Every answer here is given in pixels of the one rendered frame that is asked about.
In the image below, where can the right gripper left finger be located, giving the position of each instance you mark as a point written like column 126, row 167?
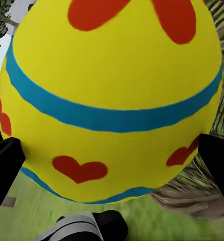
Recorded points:
column 11, row 160

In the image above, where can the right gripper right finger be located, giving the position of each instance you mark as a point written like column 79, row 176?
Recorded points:
column 211, row 150

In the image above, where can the easter egg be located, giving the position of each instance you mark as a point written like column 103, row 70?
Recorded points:
column 109, row 98

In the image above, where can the wicker basket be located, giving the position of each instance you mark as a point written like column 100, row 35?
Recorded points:
column 195, row 199

